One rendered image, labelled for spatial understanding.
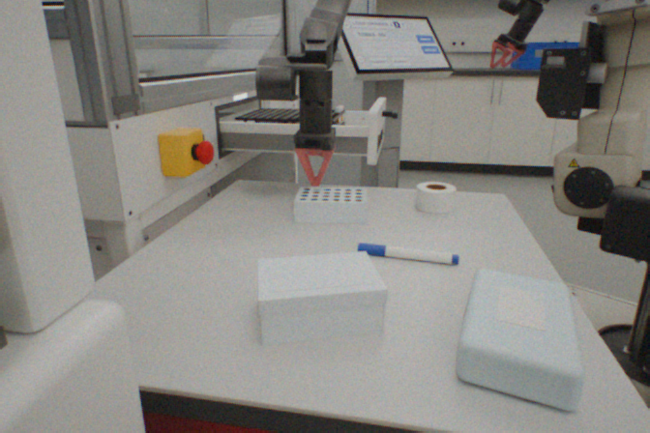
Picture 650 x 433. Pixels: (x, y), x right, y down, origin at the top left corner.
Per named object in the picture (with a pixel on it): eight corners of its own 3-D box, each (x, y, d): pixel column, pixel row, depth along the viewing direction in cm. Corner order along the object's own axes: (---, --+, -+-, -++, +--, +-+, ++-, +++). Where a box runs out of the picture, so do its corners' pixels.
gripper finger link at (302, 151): (295, 188, 76) (294, 136, 73) (300, 178, 82) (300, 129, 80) (333, 190, 75) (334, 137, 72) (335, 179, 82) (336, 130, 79)
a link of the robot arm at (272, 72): (327, 21, 72) (327, 56, 80) (258, 20, 72) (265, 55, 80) (325, 80, 67) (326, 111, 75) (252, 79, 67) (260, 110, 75)
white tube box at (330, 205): (366, 207, 80) (366, 187, 79) (367, 223, 72) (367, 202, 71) (300, 205, 81) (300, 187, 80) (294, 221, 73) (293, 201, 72)
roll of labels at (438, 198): (417, 213, 77) (418, 191, 76) (414, 200, 84) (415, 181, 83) (457, 215, 76) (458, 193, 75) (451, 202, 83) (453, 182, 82)
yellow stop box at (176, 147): (210, 167, 77) (206, 128, 75) (190, 178, 70) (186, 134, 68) (183, 166, 78) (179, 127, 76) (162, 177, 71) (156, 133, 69)
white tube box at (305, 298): (365, 289, 52) (366, 250, 51) (385, 333, 44) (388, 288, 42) (259, 299, 50) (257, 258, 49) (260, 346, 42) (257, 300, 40)
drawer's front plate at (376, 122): (384, 139, 114) (386, 97, 110) (375, 165, 87) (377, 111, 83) (377, 139, 114) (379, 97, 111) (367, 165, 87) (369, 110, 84)
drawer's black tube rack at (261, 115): (344, 135, 110) (344, 109, 108) (333, 149, 93) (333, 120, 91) (261, 132, 113) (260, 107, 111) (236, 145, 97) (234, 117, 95)
